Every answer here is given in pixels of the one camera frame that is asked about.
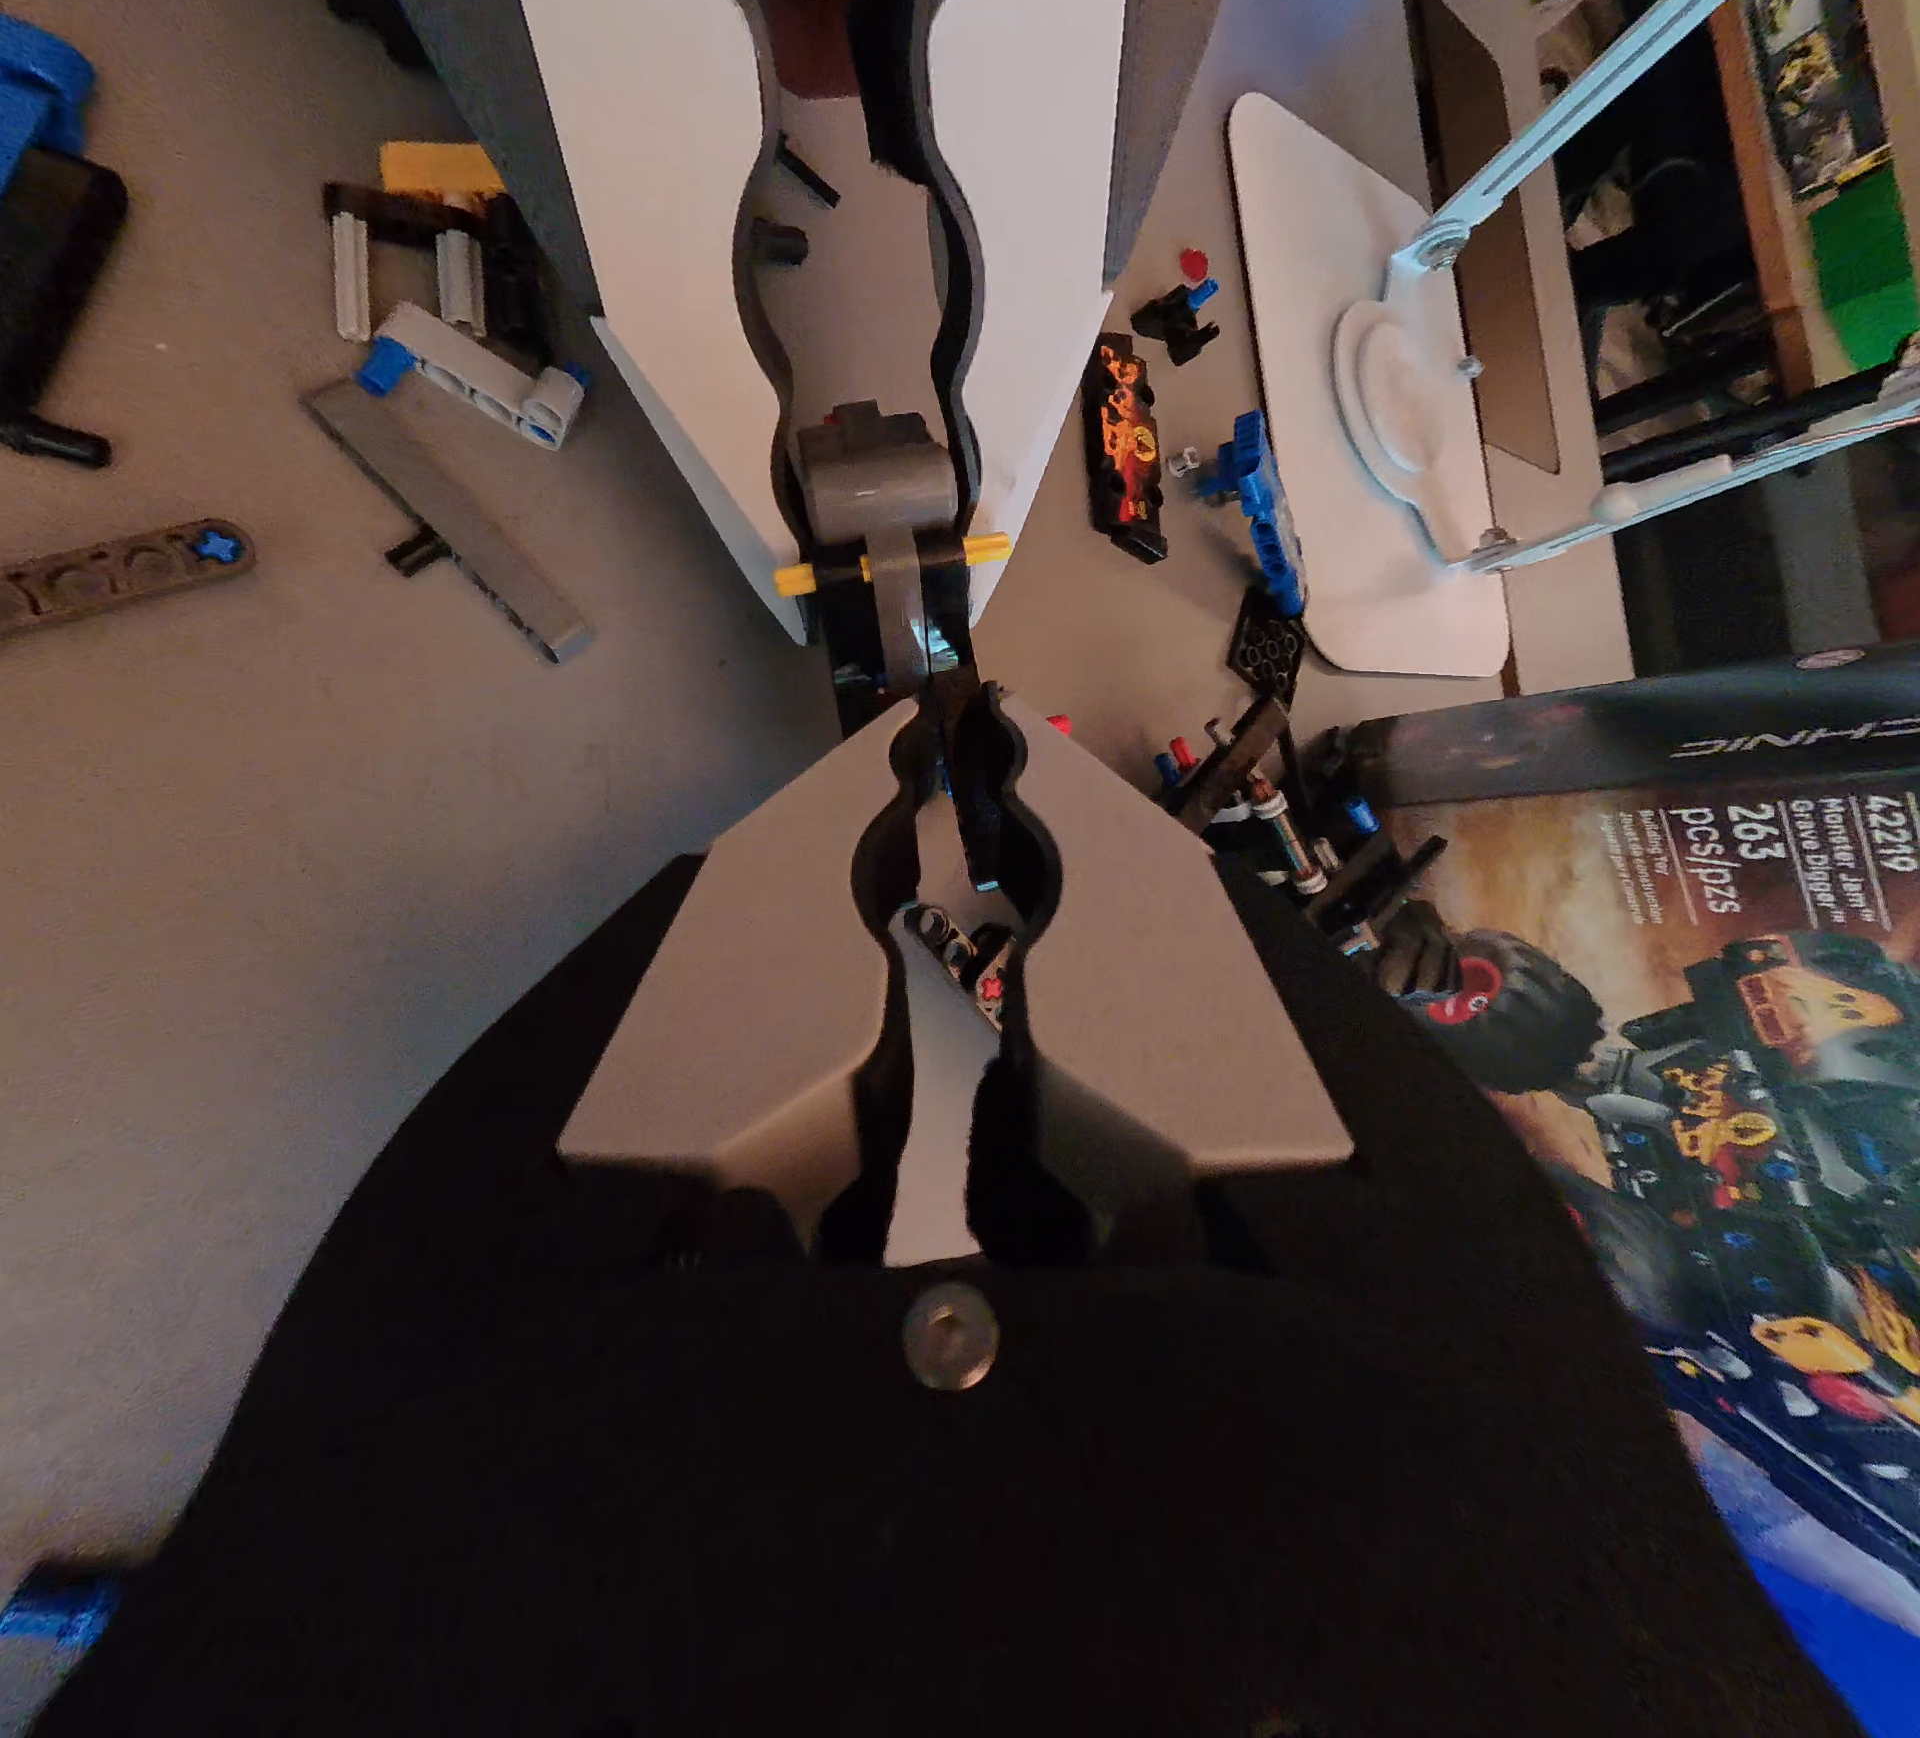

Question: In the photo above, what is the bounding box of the blue toy bracket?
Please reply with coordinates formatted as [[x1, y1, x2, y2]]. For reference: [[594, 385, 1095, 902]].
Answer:
[[1176, 411, 1296, 606]]

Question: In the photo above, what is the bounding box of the black toy truck chassis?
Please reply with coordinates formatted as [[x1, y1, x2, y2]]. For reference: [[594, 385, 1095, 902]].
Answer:
[[1156, 705, 1448, 976]]

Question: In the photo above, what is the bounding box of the black orange flame toy panel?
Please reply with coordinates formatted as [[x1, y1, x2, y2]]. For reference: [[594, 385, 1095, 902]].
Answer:
[[1088, 335, 1173, 565]]

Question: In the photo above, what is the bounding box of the monster truck toy set box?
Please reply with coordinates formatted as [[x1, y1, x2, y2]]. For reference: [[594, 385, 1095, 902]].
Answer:
[[1312, 644, 1920, 1738]]

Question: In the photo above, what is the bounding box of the black angled toy beam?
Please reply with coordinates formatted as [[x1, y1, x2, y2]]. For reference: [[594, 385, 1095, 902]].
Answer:
[[0, 520, 250, 638]]

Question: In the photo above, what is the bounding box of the light grey desk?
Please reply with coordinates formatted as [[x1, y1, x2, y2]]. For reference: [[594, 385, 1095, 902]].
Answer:
[[0, 0, 1683, 1738]]

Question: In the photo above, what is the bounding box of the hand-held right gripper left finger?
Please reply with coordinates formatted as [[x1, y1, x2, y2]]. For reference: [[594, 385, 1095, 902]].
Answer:
[[555, 694, 923, 1252]]

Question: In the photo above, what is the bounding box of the small black red toy piece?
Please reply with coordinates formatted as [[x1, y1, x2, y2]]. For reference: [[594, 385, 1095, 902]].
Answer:
[[1136, 248, 1227, 376]]

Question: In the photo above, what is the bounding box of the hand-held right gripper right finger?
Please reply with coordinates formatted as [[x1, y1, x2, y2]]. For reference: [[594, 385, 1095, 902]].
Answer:
[[1007, 705, 1353, 1252]]

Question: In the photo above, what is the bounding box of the yellow toy axle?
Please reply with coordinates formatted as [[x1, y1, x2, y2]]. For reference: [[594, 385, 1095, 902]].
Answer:
[[775, 534, 1007, 596]]

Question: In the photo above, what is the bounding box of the black toy block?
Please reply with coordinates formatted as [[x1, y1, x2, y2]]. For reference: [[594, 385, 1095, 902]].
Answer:
[[0, 149, 127, 472]]

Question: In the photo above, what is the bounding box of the grey toy joint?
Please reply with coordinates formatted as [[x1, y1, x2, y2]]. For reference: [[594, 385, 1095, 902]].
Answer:
[[789, 404, 961, 538]]

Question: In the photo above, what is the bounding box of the small black square toy piece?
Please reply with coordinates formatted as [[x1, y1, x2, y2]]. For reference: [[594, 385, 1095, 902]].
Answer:
[[1231, 585, 1312, 705]]

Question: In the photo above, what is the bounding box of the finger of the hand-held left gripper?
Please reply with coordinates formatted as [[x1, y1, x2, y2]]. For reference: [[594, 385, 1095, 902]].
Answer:
[[489, 0, 825, 647], [902, 0, 1141, 624]]

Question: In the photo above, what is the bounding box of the long grey toy plate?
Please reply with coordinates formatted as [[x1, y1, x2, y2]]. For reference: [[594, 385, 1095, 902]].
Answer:
[[300, 376, 594, 667]]

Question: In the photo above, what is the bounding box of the yellow black toy assembly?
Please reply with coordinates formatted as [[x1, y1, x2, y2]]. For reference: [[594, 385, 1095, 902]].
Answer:
[[321, 133, 513, 354]]

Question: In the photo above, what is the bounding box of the white document stand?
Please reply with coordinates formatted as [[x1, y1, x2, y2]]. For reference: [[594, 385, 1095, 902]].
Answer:
[[1224, 0, 1920, 684]]

